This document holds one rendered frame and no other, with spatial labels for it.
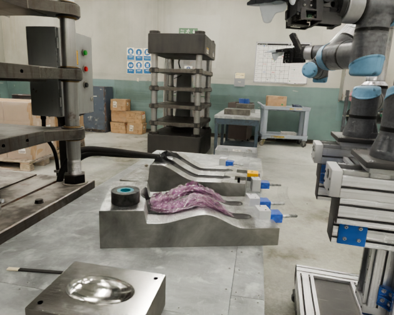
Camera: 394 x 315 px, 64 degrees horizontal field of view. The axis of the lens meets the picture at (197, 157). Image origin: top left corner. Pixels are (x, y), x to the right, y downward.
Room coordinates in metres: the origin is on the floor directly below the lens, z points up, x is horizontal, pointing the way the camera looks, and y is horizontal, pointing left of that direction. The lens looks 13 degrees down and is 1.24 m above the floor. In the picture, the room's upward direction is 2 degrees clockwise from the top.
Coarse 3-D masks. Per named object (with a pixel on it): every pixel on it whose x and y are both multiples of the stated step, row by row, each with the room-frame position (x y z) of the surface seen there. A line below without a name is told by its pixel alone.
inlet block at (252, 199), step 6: (246, 198) 1.04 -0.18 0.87; (252, 198) 1.00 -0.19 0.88; (258, 198) 1.00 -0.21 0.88; (264, 198) 1.04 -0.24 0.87; (252, 204) 1.00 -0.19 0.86; (258, 204) 1.00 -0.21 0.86; (264, 204) 1.01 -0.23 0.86; (270, 204) 1.01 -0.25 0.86; (276, 204) 1.03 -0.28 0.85; (282, 204) 1.03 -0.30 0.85
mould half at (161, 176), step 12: (168, 156) 1.34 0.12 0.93; (144, 168) 1.41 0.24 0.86; (156, 168) 1.20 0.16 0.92; (168, 168) 1.19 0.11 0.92; (192, 168) 1.31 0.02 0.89; (216, 168) 1.36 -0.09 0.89; (228, 168) 1.35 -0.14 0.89; (240, 168) 1.36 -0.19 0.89; (120, 180) 1.22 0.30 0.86; (132, 180) 1.22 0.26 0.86; (144, 180) 1.22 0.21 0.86; (156, 180) 1.20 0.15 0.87; (168, 180) 1.19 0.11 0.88; (180, 180) 1.18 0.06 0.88; (192, 180) 1.17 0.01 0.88; (204, 180) 1.18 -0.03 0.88; (216, 180) 1.18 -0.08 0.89; (228, 180) 1.17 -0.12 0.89; (240, 180) 1.18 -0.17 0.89; (228, 192) 1.14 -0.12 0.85; (240, 192) 1.14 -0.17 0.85
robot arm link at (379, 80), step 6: (390, 30) 1.55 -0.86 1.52; (390, 36) 1.55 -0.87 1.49; (390, 42) 1.56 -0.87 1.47; (390, 48) 1.57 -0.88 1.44; (384, 66) 1.55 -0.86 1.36; (384, 72) 1.55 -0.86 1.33; (366, 78) 1.59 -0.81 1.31; (372, 78) 1.56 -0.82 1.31; (378, 78) 1.55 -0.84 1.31; (384, 78) 1.56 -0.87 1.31; (366, 84) 1.57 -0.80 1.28; (372, 84) 1.55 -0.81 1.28; (378, 84) 1.54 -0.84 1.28; (384, 84) 1.54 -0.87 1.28; (384, 90) 1.54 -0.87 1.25; (384, 96) 1.54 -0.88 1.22
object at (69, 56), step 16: (64, 0) 1.36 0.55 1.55; (64, 32) 1.36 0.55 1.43; (64, 48) 1.36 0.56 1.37; (64, 64) 1.36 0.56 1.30; (64, 96) 1.36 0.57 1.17; (64, 112) 1.37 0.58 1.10; (80, 144) 1.39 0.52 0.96; (80, 160) 1.39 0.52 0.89; (64, 176) 1.35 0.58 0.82; (80, 176) 1.36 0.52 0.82
